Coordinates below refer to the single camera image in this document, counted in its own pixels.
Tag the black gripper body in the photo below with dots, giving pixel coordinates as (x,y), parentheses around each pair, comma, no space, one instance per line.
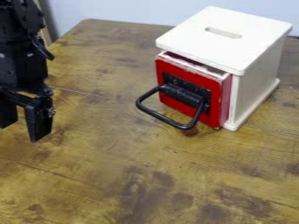
(24,71)

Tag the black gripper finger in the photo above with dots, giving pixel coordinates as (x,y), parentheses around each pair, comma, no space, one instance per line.
(39,113)
(8,113)

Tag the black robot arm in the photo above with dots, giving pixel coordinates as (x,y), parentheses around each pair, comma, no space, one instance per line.
(20,23)

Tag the white wooden box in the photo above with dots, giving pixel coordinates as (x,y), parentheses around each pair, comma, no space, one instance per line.
(240,44)

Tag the black metal drawer handle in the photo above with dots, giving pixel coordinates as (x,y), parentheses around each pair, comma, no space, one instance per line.
(188,99)

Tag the red drawer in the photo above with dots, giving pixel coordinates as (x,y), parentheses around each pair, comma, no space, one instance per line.
(200,80)

